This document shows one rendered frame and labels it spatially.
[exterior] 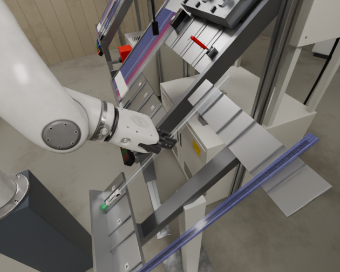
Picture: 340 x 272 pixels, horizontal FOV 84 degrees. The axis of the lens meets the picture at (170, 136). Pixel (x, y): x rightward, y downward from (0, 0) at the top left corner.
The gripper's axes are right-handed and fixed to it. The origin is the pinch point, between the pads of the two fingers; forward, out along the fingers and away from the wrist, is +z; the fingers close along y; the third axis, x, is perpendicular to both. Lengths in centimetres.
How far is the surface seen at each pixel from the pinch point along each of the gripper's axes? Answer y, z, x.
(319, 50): 168, 283, -123
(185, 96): 17.0, 10.0, -8.0
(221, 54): 17.2, 12.4, -24.5
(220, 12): 25.1, 9.0, -34.2
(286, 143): 17, 89, -10
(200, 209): -14.0, 11.1, 8.7
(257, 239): -11, 94, 43
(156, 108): 27.8, 9.4, 4.0
